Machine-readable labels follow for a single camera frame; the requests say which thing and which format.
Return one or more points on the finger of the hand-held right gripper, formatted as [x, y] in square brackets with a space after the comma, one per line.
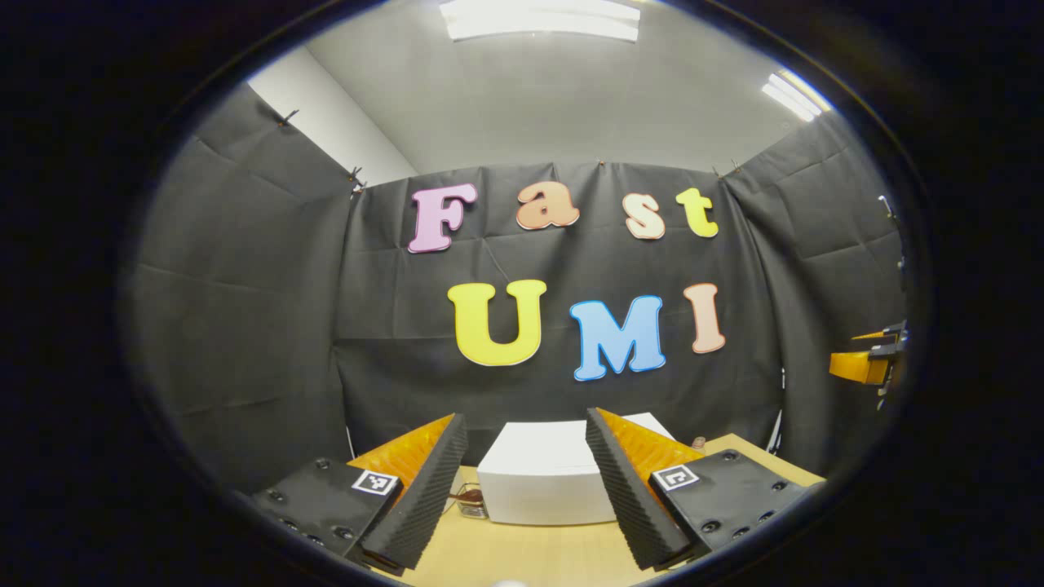
[856, 367]
[885, 334]

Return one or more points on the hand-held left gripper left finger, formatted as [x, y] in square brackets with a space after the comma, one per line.
[424, 505]

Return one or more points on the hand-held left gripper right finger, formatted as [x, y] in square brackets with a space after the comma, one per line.
[628, 505]

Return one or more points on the white microwave oven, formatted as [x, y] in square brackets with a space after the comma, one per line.
[538, 481]

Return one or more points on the glass jar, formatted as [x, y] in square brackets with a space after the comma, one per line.
[473, 505]

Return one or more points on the black backdrop cloth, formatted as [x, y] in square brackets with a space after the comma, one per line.
[245, 326]

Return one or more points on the long ceiling light panel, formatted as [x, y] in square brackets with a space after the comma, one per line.
[538, 18]

